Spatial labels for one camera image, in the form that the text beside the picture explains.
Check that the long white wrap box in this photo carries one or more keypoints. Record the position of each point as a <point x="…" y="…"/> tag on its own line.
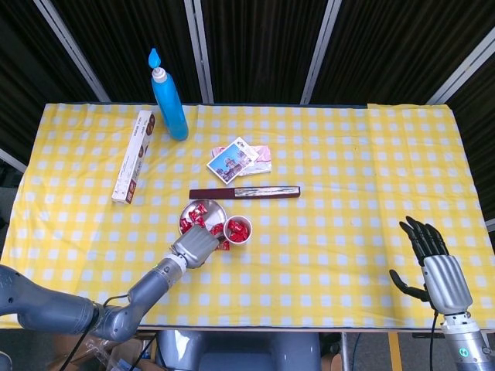
<point x="133" y="158"/>

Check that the yellow floor tape strip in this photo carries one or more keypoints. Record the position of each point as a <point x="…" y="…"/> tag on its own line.
<point x="394" y="351"/>

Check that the postcard with building picture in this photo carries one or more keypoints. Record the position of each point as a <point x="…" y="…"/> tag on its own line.
<point x="230" y="162"/>

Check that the brown cardboard box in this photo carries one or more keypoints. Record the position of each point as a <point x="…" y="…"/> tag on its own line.
<point x="62" y="348"/>

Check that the white frame post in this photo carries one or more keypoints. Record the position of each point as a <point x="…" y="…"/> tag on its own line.
<point x="464" y="77"/>
<point x="491" y="225"/>
<point x="199" y="50"/>
<point x="321" y="50"/>
<point x="75" y="54"/>
<point x="11" y="159"/>

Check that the round steel plate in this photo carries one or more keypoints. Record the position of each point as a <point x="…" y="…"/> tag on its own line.
<point x="212" y="210"/>

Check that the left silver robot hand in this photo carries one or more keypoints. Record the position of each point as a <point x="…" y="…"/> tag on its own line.
<point x="195" y="247"/>

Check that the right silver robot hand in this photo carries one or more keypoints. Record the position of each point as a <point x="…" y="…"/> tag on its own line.
<point x="444" y="282"/>

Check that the blue detergent bottle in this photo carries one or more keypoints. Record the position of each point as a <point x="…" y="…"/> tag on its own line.
<point x="170" y="108"/>

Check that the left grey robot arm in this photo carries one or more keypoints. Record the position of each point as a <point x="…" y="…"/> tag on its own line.
<point x="58" y="313"/>

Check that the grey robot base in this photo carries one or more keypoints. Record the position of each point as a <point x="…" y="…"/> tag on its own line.
<point x="239" y="351"/>

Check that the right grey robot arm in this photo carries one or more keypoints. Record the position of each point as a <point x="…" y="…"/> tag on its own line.
<point x="468" y="348"/>

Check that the white paper cup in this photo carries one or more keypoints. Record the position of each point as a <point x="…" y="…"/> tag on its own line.
<point x="237" y="217"/>

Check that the clear plastic bag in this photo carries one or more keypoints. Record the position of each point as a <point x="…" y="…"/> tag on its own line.
<point x="102" y="353"/>

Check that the yellow white checkered tablecloth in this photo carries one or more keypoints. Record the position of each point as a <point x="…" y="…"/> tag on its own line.
<point x="309" y="251"/>

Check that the metal table leg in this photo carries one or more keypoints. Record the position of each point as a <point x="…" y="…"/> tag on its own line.
<point x="347" y="351"/>

